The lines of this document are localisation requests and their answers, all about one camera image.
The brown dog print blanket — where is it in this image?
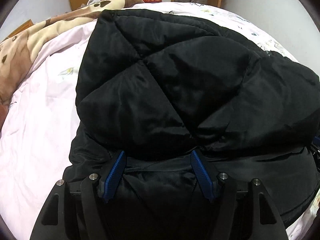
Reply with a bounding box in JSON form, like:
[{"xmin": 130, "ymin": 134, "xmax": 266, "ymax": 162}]
[{"xmin": 0, "ymin": 0, "xmax": 144, "ymax": 125}]

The wooden headboard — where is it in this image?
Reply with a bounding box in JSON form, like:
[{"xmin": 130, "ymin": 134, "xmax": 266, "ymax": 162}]
[{"xmin": 3, "ymin": 20, "xmax": 34, "ymax": 42}]

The black puffer jacket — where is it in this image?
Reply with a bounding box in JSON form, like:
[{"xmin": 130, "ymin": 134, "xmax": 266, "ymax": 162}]
[{"xmin": 63, "ymin": 9, "xmax": 319, "ymax": 226}]

